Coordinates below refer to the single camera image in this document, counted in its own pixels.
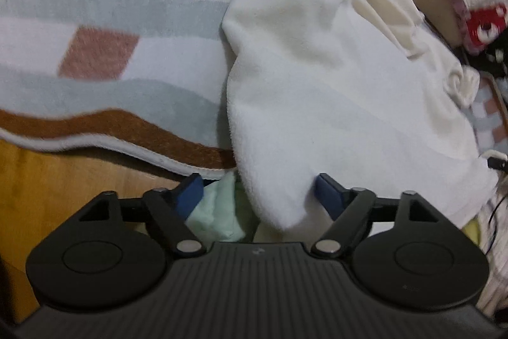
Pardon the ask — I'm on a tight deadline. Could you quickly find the light green cloth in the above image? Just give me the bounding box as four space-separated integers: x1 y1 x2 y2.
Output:
184 174 258 242

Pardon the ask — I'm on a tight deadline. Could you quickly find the pale yellow cloth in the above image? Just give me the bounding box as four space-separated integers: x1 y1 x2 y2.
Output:
462 218 487 244

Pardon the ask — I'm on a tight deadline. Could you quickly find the checked pink grey mat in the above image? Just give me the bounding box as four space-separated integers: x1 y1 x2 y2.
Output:
0 0 508 181

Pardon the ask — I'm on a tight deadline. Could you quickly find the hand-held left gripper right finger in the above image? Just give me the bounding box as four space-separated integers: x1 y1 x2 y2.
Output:
310 173 441 258

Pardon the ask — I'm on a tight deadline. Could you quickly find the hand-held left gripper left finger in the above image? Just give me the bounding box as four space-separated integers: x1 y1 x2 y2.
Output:
77 173 207 258

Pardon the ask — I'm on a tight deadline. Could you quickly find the white fleece garment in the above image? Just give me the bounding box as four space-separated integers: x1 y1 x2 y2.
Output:
0 0 498 232

